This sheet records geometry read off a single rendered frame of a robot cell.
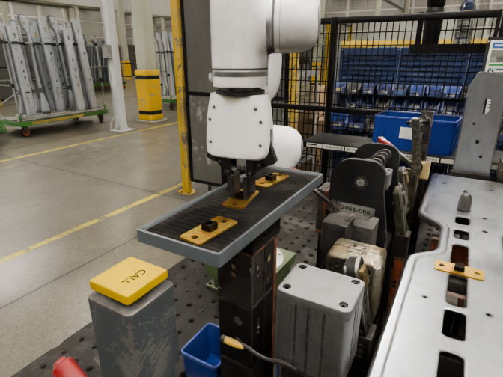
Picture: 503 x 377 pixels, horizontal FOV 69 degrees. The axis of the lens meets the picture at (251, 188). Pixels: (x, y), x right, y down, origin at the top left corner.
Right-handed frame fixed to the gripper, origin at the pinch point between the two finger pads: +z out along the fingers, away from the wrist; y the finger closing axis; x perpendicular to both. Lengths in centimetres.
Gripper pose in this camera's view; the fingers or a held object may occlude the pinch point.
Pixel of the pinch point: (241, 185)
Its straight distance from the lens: 61.3
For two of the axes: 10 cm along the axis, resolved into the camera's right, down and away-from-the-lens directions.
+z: 0.0, 9.4, 3.5
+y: 9.4, 1.2, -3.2
